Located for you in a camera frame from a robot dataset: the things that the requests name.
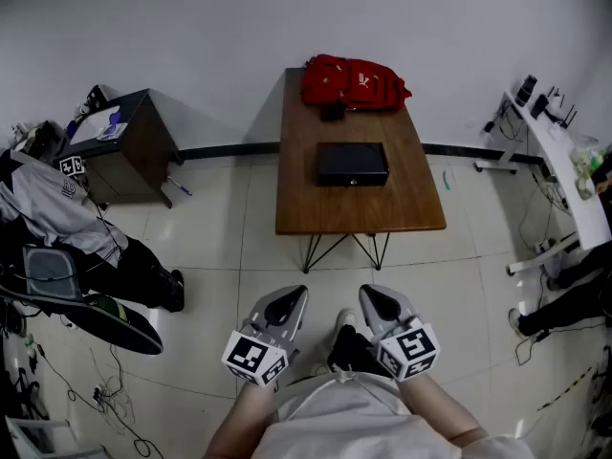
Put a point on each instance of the grey mesh chair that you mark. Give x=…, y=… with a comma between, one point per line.
x=48, y=270

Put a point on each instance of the small black device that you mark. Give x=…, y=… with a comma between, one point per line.
x=539, y=105

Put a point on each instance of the person's white shoe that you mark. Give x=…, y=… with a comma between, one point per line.
x=345, y=318

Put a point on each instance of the person's black trousers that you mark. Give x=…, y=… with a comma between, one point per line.
x=354, y=352

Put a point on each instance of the black router with antennas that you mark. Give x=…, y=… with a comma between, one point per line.
x=564, y=115

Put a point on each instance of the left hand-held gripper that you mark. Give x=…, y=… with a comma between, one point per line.
x=251, y=354

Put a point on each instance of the dark brown side cabinet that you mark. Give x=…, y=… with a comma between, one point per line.
x=138, y=146

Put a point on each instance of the clear plastic bag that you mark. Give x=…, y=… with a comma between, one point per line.
x=585, y=165

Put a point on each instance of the white power strip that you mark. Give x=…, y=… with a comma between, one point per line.
x=546, y=245

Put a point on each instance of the small black pouch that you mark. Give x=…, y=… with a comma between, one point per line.
x=333, y=113

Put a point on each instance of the person's right forearm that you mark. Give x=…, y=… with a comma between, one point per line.
x=440, y=409

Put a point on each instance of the black camera lens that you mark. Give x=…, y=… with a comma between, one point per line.
x=526, y=89

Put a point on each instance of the black board with green patch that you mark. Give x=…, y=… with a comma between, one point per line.
x=129, y=328

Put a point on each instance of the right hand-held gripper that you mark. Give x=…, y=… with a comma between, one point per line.
x=411, y=349

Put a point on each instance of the purple packet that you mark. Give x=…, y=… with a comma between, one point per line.
x=112, y=131

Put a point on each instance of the teal strip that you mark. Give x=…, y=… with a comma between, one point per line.
x=446, y=180

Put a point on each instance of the yellow and black strip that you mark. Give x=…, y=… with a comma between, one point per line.
x=566, y=389

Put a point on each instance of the white and blue pen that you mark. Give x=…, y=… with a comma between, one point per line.
x=178, y=187

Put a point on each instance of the red backpack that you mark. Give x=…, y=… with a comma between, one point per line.
x=363, y=84

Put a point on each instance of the person's white shirt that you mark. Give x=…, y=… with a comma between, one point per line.
x=354, y=428

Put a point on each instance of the white frame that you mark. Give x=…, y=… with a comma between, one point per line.
x=28, y=435

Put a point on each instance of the black box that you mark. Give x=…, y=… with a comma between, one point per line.
x=351, y=157

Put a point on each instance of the person's left forearm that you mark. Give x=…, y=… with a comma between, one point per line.
x=234, y=423

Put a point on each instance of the white desk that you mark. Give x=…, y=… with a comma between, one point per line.
x=564, y=160

